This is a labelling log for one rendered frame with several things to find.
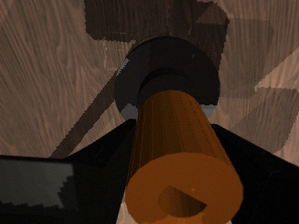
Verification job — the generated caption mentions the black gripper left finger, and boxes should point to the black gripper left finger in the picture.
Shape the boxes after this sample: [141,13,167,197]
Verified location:
[0,119,136,224]

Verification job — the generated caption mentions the orange cylindrical knob with hole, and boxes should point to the orange cylindrical knob with hole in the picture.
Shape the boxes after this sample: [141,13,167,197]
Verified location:
[125,90,244,224]

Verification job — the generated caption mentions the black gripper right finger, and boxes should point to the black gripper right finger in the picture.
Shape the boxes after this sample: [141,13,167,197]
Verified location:
[211,124,299,224]

